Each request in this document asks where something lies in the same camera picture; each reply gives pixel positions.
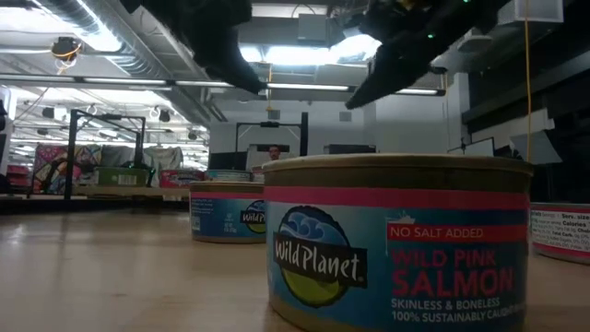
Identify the grey cloth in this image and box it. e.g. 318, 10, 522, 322
142, 146, 184, 172

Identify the white angled panel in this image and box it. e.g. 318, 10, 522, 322
509, 130, 563, 166

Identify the grey ceiling box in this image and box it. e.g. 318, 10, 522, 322
297, 12, 332, 45

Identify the small white ceiling unit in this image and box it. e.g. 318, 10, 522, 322
455, 28, 494, 53

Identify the silver-lid teal label can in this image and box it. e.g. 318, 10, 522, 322
206, 169, 254, 183

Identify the silver-lid red label can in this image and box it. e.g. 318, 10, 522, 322
528, 201, 590, 267
159, 169, 207, 189

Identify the wooden shelf board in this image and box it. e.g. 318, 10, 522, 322
73, 185, 193, 199

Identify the black monitor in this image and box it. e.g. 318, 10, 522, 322
207, 150, 249, 171

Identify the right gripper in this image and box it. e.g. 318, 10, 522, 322
345, 0, 511, 111

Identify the silver ventilation duct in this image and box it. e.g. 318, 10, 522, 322
34, 0, 230, 124

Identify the black shelf side frame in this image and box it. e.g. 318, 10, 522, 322
64, 109, 148, 202
299, 112, 310, 157

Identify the pendant light bar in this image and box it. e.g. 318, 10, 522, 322
394, 87, 446, 97
0, 73, 174, 91
173, 78, 351, 92

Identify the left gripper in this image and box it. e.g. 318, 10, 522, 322
122, 0, 267, 95

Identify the silver-lid green label can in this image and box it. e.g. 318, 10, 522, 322
94, 166, 149, 188

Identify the black ceiling cable reel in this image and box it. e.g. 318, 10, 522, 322
49, 36, 84, 64

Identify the black cabinet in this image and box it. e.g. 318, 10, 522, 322
322, 143, 378, 156

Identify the large white ceiling unit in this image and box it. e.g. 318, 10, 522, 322
497, 0, 564, 27

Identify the red crate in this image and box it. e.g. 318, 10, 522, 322
6, 164, 32, 188

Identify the white board panel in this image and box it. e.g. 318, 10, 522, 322
446, 136, 497, 158

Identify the blue labelled tin can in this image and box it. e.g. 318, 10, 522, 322
188, 180, 267, 244

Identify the black table frame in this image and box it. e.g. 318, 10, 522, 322
0, 196, 193, 216

